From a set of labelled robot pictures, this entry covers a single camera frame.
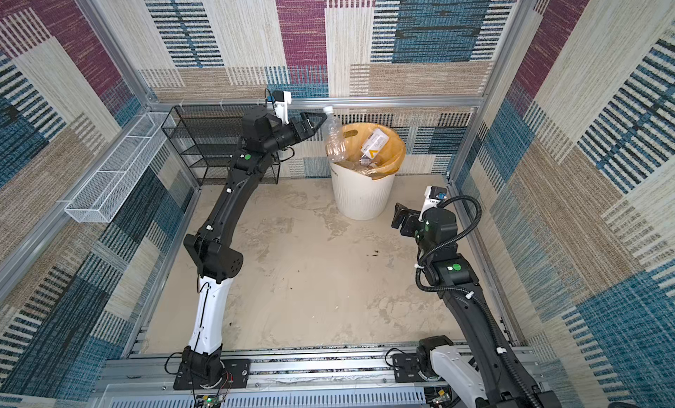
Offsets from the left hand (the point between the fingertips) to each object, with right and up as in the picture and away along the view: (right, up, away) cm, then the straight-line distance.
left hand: (321, 118), depth 76 cm
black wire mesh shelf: (-48, +3, +32) cm, 58 cm away
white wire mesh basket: (-59, -22, -4) cm, 63 cm away
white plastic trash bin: (+12, -22, +18) cm, 30 cm away
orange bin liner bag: (+21, -11, +10) cm, 25 cm away
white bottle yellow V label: (+17, -4, +19) cm, 26 cm away
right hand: (+26, -27, 0) cm, 37 cm away
